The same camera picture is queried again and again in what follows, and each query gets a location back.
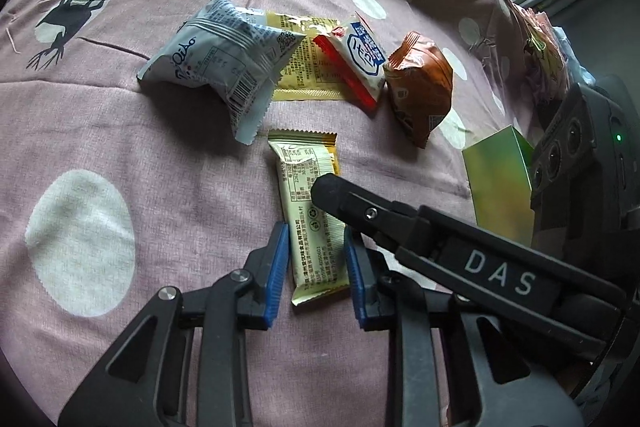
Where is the pale blue snack packet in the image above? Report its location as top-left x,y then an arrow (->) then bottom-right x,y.
137,0 -> 307,145

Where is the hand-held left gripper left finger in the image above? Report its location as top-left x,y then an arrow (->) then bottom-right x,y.
57,222 -> 291,427

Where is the red and white snack packet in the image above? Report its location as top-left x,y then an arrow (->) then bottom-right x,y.
312,12 -> 388,110

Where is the pink dotted bedsheet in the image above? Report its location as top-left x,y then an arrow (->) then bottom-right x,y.
0,0 -> 576,427

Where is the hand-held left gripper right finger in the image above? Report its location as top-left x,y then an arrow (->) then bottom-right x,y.
343,227 -> 586,427

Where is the green and white cardboard box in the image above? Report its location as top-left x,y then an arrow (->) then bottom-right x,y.
461,126 -> 538,244

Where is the flat yellow snack packet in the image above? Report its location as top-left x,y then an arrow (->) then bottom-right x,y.
265,11 -> 351,102

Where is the yellow cracker bar packet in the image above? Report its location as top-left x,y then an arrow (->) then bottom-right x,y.
267,129 -> 351,308

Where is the clear bag of snacks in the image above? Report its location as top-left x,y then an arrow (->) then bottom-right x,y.
517,4 -> 583,105

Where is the brown snack packet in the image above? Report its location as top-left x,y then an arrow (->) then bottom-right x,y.
382,32 -> 453,150

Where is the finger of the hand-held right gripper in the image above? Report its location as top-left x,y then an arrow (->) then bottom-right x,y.
310,173 -> 426,253

